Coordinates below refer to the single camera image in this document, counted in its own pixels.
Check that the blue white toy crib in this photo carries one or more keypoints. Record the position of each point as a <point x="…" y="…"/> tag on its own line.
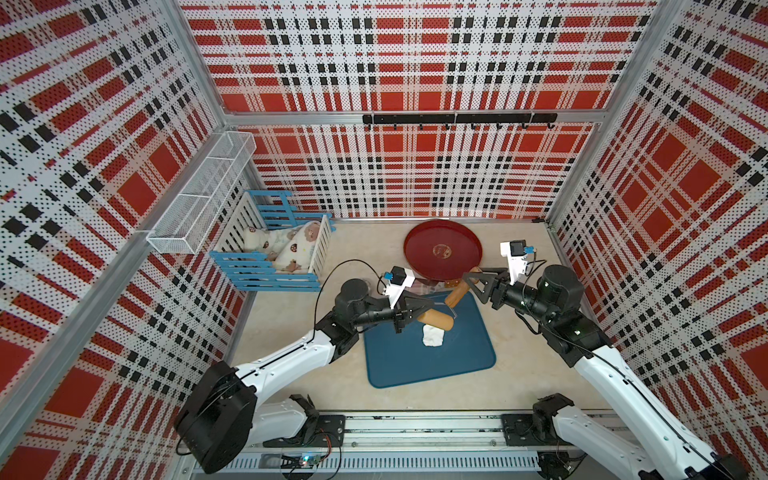
<point x="251" y="271"/>

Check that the teal plastic tray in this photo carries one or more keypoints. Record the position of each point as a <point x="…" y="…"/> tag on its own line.
<point x="401" y="359"/>

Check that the small green circuit board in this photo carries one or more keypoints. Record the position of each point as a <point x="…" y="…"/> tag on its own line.
<point x="305" y="461"/>

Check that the knife with wooden handle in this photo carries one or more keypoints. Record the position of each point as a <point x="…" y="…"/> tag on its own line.
<point x="423" y="286"/>

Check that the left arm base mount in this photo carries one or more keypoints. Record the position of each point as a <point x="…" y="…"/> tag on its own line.
<point x="316" y="432"/>

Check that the red round plate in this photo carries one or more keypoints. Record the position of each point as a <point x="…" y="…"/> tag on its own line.
<point x="442" y="250"/>

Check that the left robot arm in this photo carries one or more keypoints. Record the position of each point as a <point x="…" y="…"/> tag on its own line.
<point x="216" y="419"/>

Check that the white dough lump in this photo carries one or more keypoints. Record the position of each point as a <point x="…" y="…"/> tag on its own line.
<point x="432" y="336"/>

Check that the wooden rolling pin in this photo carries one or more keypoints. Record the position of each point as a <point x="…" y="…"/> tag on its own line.
<point x="458" y="305"/>

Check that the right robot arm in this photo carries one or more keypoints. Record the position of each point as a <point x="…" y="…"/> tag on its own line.
<point x="663" y="447"/>

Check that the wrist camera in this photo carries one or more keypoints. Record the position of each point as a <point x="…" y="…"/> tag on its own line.
<point x="397" y="280"/>
<point x="518" y="256"/>

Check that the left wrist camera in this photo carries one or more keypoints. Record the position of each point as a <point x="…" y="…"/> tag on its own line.
<point x="397" y="280"/>

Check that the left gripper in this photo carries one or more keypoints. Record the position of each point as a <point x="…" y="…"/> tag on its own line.
<point x="401" y="309"/>

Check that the white wire mesh basket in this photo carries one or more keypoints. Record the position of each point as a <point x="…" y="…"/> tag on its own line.
<point x="185" y="225"/>

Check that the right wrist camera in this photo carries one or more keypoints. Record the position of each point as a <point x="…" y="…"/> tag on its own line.
<point x="518" y="256"/>

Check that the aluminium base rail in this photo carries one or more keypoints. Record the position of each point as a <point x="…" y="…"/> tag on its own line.
<point x="406" y="442"/>

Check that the black hook rail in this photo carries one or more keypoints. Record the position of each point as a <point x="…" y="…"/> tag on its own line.
<point x="522" y="119"/>

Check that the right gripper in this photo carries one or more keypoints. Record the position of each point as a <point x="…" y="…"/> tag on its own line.
<point x="495" y="288"/>

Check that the doll in patterned cloth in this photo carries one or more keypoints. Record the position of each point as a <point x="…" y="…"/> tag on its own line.
<point x="289" y="250"/>

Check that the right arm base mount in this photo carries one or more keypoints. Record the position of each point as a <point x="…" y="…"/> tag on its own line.
<point x="530" y="430"/>

